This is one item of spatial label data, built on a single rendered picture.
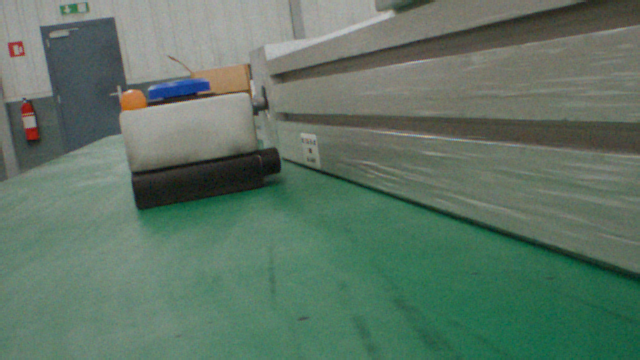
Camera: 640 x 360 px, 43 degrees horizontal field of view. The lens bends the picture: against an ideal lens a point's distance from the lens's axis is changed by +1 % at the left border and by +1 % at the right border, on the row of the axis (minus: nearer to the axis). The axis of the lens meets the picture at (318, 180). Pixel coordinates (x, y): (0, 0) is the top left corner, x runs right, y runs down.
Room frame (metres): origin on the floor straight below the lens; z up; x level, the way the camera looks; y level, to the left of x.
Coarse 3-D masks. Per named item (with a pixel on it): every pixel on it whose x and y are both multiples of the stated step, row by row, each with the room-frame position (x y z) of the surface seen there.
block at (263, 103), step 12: (264, 48) 0.67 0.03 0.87; (276, 48) 0.67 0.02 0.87; (288, 48) 0.67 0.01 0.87; (252, 60) 0.74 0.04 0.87; (264, 60) 0.67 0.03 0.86; (252, 72) 0.75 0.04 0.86; (264, 72) 0.68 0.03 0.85; (264, 84) 0.69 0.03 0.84; (276, 84) 0.67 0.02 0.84; (264, 96) 0.71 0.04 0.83; (252, 108) 0.69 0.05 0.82; (264, 108) 0.70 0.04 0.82; (264, 120) 0.72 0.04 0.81; (276, 120) 0.66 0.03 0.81; (288, 120) 0.67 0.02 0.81; (264, 132) 0.73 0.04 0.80; (276, 132) 0.67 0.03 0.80; (264, 144) 0.75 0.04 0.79; (276, 144) 0.68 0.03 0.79
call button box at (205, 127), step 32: (192, 96) 0.51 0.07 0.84; (224, 96) 0.50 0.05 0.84; (128, 128) 0.48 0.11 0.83; (160, 128) 0.49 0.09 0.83; (192, 128) 0.49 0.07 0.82; (224, 128) 0.50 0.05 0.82; (128, 160) 0.48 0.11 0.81; (160, 160) 0.49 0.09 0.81; (192, 160) 0.49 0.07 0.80; (224, 160) 0.50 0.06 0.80; (256, 160) 0.50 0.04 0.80; (160, 192) 0.49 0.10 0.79; (192, 192) 0.49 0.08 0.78; (224, 192) 0.49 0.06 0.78
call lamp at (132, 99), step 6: (132, 90) 0.49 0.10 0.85; (138, 90) 0.49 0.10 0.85; (126, 96) 0.49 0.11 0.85; (132, 96) 0.49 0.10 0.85; (138, 96) 0.49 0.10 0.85; (144, 96) 0.49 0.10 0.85; (120, 102) 0.49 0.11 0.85; (126, 102) 0.49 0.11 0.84; (132, 102) 0.49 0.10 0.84; (138, 102) 0.49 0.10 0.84; (144, 102) 0.49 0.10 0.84; (126, 108) 0.49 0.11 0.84; (132, 108) 0.49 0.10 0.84; (138, 108) 0.49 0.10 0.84
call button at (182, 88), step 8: (184, 80) 0.51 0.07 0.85; (192, 80) 0.52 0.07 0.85; (200, 80) 0.52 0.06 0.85; (152, 88) 0.52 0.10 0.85; (160, 88) 0.51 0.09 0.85; (168, 88) 0.51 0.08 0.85; (176, 88) 0.51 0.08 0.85; (184, 88) 0.51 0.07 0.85; (192, 88) 0.51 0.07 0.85; (200, 88) 0.52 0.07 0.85; (208, 88) 0.53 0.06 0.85; (152, 96) 0.52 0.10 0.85; (160, 96) 0.51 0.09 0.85; (168, 96) 0.51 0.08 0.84; (176, 96) 0.52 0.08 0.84; (184, 96) 0.52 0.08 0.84
